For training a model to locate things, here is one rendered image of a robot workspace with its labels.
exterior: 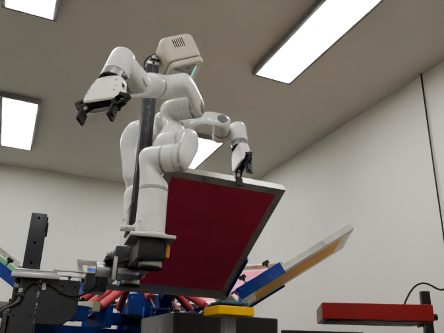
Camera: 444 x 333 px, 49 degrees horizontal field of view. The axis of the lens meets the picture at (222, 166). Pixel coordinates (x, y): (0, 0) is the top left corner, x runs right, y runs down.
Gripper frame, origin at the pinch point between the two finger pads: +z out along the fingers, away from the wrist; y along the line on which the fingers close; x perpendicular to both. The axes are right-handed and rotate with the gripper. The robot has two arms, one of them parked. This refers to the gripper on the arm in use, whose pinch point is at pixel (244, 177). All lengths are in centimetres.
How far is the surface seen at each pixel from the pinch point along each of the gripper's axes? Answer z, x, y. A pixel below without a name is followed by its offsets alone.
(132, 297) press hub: -7, -8, -146
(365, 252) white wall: -68, 200, -157
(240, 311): 59, -11, 4
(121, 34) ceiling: -185, -36, -89
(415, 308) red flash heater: 25, 129, -56
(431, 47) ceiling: -160, 178, -5
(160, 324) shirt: 47, -22, -44
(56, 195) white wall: -252, -44, -420
